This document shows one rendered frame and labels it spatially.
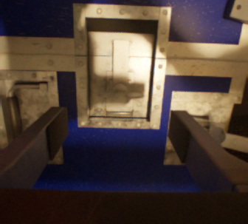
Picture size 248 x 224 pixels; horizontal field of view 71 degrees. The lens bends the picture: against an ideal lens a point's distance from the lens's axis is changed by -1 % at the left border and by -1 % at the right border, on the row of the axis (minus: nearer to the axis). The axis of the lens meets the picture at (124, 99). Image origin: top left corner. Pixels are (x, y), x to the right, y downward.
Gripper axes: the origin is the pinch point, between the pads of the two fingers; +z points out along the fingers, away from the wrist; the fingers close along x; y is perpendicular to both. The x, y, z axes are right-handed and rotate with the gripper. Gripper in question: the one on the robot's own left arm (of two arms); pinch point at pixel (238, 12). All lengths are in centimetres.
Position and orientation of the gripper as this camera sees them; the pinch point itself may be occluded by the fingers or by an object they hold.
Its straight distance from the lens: 30.6
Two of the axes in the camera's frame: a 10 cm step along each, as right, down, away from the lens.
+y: 2.1, -9.4, -2.8
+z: -9.8, -2.0, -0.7
